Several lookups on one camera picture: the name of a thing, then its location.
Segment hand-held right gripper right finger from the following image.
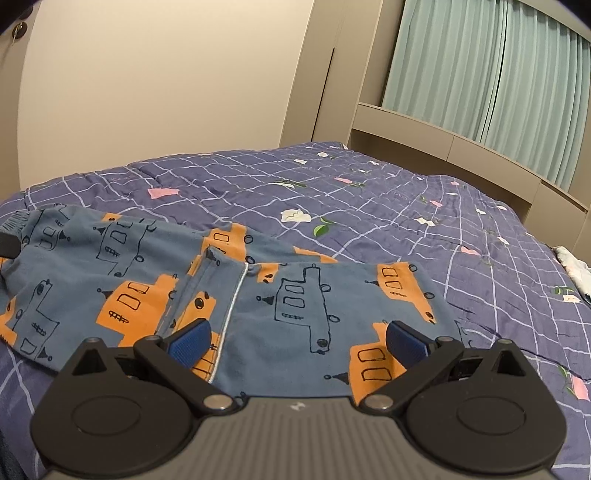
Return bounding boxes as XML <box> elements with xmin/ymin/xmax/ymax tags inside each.
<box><xmin>361</xmin><ymin>320</ymin><xmax>539</xmax><ymax>417</ymax></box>

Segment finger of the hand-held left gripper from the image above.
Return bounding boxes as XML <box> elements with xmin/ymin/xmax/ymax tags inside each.
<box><xmin>0</xmin><ymin>232</ymin><xmax>22</xmax><ymax>260</ymax></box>

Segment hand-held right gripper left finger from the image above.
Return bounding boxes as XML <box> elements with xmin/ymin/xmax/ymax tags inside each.
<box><xmin>59</xmin><ymin>320</ymin><xmax>239</xmax><ymax>418</ymax></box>

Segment blue pants with orange trucks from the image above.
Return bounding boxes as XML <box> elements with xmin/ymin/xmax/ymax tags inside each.
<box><xmin>0</xmin><ymin>204</ymin><xmax>468</xmax><ymax>408</ymax></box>

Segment beige door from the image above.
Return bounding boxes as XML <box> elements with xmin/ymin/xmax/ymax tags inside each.
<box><xmin>0</xmin><ymin>7</ymin><xmax>35</xmax><ymax>200</ymax></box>

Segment purple grid floral blanket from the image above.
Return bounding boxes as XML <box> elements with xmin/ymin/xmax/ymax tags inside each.
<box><xmin>0</xmin><ymin>140</ymin><xmax>591</xmax><ymax>480</ymax></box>

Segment white and blue crumpled cloth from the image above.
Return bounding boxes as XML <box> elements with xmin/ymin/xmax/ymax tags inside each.
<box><xmin>553</xmin><ymin>244</ymin><xmax>591</xmax><ymax>304</ymax></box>

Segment beige headboard cabinet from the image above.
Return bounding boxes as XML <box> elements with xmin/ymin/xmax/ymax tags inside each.
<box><xmin>348</xmin><ymin>102</ymin><xmax>591</xmax><ymax>259</ymax></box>

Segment person's blue jeans leg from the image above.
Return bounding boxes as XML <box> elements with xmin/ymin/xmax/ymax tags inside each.
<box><xmin>0</xmin><ymin>431</ymin><xmax>26</xmax><ymax>480</ymax></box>

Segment teal curtain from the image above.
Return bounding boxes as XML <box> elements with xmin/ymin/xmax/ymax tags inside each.
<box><xmin>381</xmin><ymin>0</ymin><xmax>509</xmax><ymax>145</ymax></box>
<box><xmin>480</xmin><ymin>9</ymin><xmax>591</xmax><ymax>197</ymax></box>

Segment beige built-in wardrobe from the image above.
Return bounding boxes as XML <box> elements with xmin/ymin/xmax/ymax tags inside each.
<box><xmin>278</xmin><ymin>0</ymin><xmax>407</xmax><ymax>149</ymax></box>

